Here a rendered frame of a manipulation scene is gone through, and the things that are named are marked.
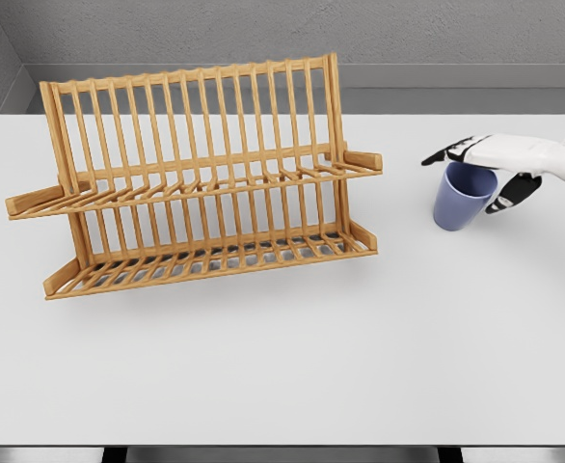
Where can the blue plastic cup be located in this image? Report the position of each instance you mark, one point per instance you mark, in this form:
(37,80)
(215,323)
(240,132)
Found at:
(458,205)

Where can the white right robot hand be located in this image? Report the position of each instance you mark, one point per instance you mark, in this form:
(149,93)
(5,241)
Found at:
(502,153)

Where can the wooden two-tier dish rack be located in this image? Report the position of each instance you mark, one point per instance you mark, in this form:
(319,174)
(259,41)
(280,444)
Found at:
(200,193)

